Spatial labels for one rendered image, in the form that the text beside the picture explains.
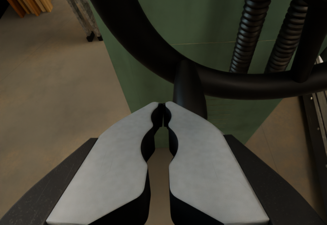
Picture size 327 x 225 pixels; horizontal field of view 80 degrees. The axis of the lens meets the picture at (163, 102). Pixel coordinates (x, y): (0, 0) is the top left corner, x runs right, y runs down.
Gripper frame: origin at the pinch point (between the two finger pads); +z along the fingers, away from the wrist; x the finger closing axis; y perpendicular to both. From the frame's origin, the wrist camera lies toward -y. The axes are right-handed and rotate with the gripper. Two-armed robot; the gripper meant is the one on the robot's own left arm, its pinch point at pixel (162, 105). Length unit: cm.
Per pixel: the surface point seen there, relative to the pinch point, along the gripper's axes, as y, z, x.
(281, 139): 51, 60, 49
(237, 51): 0.0, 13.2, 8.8
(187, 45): 2.2, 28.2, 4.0
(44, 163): 56, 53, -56
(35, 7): -5, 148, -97
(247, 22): -3.4, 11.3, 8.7
